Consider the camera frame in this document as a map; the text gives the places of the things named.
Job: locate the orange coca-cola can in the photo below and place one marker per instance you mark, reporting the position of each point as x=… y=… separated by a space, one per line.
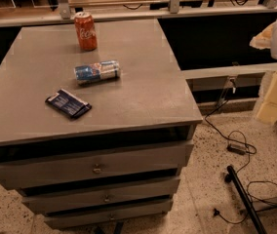
x=85 y=29

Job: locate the black floor stand leg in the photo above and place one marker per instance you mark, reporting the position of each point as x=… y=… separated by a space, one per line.
x=232 y=176

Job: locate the grey drawer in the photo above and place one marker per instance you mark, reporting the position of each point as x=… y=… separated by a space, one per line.
x=102 y=195
x=95 y=164
x=159 y=206

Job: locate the black power adapter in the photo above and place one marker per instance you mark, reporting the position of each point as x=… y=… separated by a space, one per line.
x=236 y=149

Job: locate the blue silver redbull can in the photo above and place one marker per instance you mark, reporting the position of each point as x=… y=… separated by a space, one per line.
x=98 y=71

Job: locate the middle grey drawer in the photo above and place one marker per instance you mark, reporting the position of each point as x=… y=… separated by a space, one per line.
x=102 y=195

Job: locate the dark blue snack packet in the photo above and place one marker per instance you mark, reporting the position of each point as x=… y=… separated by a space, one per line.
x=68 y=104

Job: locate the top grey drawer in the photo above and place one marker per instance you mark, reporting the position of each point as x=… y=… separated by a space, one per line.
x=95 y=164

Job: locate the grey drawer cabinet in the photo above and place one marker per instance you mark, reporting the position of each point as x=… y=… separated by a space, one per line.
x=150 y=103

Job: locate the bottom grey drawer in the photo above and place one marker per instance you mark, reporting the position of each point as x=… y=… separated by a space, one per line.
x=159 y=206

